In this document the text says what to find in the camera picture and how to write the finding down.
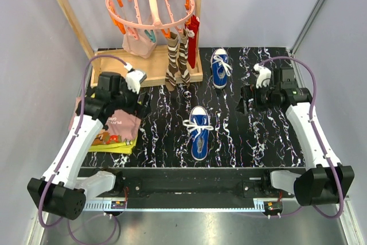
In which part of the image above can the pink folded t-shirt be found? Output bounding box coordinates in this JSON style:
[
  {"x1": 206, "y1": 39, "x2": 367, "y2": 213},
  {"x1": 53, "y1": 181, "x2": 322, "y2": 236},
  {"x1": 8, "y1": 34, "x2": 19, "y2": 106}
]
[{"x1": 75, "y1": 96, "x2": 142, "y2": 145}]

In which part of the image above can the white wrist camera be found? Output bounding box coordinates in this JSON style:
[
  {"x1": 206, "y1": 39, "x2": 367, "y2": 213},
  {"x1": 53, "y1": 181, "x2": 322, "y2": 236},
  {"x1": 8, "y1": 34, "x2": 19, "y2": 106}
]
[
  {"x1": 125, "y1": 69, "x2": 147, "y2": 94},
  {"x1": 253, "y1": 64, "x2": 271, "y2": 88}
]

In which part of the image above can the red hanging sock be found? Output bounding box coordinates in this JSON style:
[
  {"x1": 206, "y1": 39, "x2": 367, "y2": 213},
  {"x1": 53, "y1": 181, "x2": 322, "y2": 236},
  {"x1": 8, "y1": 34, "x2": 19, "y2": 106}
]
[{"x1": 188, "y1": 15, "x2": 200, "y2": 69}]

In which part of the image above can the pink round clip hanger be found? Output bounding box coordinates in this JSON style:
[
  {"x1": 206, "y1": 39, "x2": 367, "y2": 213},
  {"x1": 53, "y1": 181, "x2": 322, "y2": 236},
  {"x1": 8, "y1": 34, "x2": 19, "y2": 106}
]
[{"x1": 105, "y1": 0, "x2": 196, "y2": 43}]

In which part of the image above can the brown striped sock right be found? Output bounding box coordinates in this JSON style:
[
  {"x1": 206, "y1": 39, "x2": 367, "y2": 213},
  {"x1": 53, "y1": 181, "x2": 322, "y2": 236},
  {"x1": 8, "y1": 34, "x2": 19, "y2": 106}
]
[{"x1": 178, "y1": 29, "x2": 190, "y2": 87}]

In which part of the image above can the brown striped sock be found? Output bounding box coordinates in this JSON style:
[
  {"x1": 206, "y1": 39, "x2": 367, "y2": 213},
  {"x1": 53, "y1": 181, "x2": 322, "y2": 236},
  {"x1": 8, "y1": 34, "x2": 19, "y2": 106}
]
[
  {"x1": 165, "y1": 32, "x2": 178, "y2": 91},
  {"x1": 178, "y1": 29, "x2": 190, "y2": 87}
]

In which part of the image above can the aluminium rail frame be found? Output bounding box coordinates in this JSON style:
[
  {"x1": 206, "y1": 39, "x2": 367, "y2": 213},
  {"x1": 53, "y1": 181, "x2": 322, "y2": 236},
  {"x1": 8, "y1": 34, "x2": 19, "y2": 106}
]
[{"x1": 28, "y1": 193, "x2": 366, "y2": 244}]

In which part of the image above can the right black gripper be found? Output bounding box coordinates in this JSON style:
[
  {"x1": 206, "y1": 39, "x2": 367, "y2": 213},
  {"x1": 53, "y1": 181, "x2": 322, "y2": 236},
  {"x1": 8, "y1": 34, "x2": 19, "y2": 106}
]
[{"x1": 235, "y1": 83, "x2": 279, "y2": 115}]

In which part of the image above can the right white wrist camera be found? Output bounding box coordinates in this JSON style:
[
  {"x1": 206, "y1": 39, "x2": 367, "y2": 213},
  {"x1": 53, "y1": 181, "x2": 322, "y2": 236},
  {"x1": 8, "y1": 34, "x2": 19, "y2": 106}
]
[{"x1": 253, "y1": 64, "x2": 271, "y2": 88}]

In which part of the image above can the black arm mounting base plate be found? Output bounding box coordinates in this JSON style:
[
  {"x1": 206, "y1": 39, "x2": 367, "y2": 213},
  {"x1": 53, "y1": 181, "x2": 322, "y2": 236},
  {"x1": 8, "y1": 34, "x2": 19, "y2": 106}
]
[{"x1": 77, "y1": 167, "x2": 299, "y2": 199}]

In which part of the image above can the brown striped sock left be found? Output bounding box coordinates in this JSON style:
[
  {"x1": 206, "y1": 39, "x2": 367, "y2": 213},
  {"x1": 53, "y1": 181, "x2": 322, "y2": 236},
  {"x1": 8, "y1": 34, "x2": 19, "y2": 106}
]
[{"x1": 165, "y1": 32, "x2": 178, "y2": 91}]

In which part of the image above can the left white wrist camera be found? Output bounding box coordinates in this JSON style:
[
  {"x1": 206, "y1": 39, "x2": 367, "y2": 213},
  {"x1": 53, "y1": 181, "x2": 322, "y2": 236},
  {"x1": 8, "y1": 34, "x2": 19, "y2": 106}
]
[{"x1": 125, "y1": 69, "x2": 147, "y2": 94}]

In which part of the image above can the white shoelace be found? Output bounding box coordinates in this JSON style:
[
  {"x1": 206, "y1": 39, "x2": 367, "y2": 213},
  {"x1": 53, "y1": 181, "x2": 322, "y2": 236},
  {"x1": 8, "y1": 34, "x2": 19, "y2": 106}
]
[{"x1": 183, "y1": 119, "x2": 214, "y2": 137}]

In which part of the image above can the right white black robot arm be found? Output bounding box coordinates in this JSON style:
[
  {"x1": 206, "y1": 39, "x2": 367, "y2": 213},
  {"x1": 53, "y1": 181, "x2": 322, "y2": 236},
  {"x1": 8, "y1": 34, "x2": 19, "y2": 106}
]
[{"x1": 236, "y1": 64, "x2": 354, "y2": 206}]

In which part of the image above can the wooden drying rack frame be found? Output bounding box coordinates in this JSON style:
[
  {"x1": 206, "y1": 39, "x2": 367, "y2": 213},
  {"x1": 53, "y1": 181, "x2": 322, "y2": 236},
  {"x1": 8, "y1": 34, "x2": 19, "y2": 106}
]
[{"x1": 57, "y1": 0, "x2": 201, "y2": 87}]

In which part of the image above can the blue canvas sneaker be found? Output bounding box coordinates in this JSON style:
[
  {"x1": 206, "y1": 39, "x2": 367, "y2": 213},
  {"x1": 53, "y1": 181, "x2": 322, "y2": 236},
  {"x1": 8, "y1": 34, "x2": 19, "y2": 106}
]
[
  {"x1": 188, "y1": 106, "x2": 212, "y2": 161},
  {"x1": 210, "y1": 48, "x2": 232, "y2": 89}
]

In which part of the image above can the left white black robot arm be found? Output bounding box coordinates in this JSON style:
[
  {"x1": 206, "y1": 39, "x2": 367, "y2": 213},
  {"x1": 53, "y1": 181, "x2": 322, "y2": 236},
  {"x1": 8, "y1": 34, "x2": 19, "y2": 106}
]
[{"x1": 27, "y1": 69, "x2": 150, "y2": 220}]

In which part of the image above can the yellow folded garment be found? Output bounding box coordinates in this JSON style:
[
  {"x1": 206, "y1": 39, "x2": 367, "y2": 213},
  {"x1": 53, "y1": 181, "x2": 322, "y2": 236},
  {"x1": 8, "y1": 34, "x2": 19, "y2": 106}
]
[{"x1": 88, "y1": 140, "x2": 137, "y2": 155}]

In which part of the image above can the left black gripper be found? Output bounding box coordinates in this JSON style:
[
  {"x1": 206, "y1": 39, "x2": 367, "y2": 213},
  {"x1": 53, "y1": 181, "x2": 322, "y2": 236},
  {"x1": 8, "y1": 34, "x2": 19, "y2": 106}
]
[{"x1": 112, "y1": 78, "x2": 151, "y2": 119}]

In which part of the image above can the purple cable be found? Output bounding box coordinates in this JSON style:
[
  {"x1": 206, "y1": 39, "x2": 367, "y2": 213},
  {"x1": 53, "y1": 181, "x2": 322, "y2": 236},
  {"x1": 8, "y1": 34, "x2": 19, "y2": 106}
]
[
  {"x1": 38, "y1": 55, "x2": 132, "y2": 243},
  {"x1": 237, "y1": 56, "x2": 344, "y2": 219}
]

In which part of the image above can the pink mesh laundry bag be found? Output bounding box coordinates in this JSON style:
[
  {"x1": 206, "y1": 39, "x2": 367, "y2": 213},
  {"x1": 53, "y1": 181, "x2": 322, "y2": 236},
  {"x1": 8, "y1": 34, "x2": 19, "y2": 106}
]
[{"x1": 122, "y1": 33, "x2": 157, "y2": 59}]

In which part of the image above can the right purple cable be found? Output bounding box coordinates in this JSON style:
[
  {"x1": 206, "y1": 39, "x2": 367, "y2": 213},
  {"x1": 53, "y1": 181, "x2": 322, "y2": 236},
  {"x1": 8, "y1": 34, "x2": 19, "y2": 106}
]
[{"x1": 237, "y1": 56, "x2": 344, "y2": 219}]

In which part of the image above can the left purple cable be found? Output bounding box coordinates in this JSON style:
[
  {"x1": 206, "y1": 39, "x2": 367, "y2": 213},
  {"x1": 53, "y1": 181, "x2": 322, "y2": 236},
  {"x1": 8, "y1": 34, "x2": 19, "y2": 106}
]
[{"x1": 38, "y1": 55, "x2": 132, "y2": 243}]

